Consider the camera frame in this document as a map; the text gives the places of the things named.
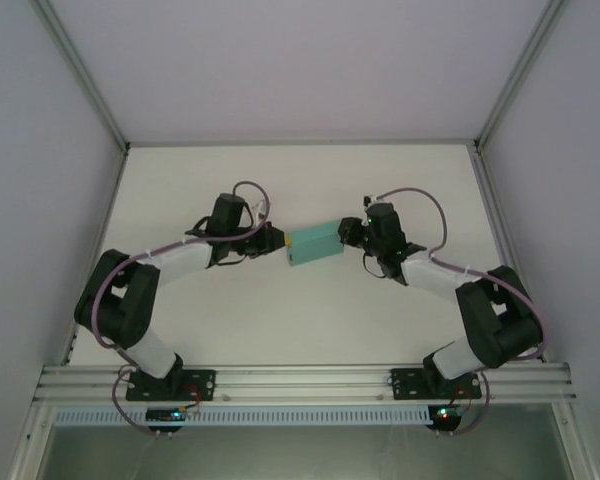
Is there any teal paper box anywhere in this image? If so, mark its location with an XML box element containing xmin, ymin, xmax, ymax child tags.
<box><xmin>285</xmin><ymin>219</ymin><xmax>347</xmax><ymax>268</ymax></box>

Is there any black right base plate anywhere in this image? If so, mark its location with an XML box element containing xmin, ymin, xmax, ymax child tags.
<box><xmin>389</xmin><ymin>367</ymin><xmax>483</xmax><ymax>402</ymax></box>

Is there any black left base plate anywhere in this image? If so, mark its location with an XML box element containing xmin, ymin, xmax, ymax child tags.
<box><xmin>125</xmin><ymin>368</ymin><xmax>217</xmax><ymax>402</ymax></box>

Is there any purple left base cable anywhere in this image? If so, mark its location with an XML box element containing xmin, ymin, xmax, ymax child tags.
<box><xmin>108</xmin><ymin>367</ymin><xmax>156</xmax><ymax>437</ymax></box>

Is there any aluminium table side rail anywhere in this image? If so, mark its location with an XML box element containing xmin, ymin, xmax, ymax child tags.
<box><xmin>469</xmin><ymin>144</ymin><xmax>549</xmax><ymax>364</ymax></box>
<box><xmin>58</xmin><ymin>147</ymin><xmax>131</xmax><ymax>366</ymax></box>

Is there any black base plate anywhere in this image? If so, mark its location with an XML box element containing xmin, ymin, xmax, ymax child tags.
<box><xmin>389</xmin><ymin>367</ymin><xmax>483</xmax><ymax>402</ymax></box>
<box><xmin>125</xmin><ymin>368</ymin><xmax>217</xmax><ymax>402</ymax></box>

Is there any left circuit board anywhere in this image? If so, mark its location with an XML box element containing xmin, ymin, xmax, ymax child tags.
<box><xmin>145</xmin><ymin>407</ymin><xmax>187</xmax><ymax>424</ymax></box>

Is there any aluminium mounting rail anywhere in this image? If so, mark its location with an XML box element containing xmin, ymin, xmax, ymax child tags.
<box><xmin>32</xmin><ymin>363</ymin><xmax>579</xmax><ymax>404</ymax></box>

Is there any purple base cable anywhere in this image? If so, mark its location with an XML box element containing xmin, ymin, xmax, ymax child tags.
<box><xmin>108</xmin><ymin>367</ymin><xmax>156</xmax><ymax>437</ymax></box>
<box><xmin>449</xmin><ymin>374</ymin><xmax>493</xmax><ymax>437</ymax></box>

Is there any aluminium frame post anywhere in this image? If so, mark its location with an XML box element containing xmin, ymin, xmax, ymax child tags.
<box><xmin>472</xmin><ymin>0</ymin><xmax>571</xmax><ymax>152</ymax></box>
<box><xmin>29</xmin><ymin>0</ymin><xmax>132</xmax><ymax>152</ymax></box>

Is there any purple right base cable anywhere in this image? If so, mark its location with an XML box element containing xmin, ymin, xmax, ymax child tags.
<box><xmin>449</xmin><ymin>374</ymin><xmax>493</xmax><ymax>437</ymax></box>

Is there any light blue slotted cable duct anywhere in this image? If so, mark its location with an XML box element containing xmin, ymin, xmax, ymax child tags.
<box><xmin>53</xmin><ymin>405</ymin><xmax>431</xmax><ymax>428</ymax></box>

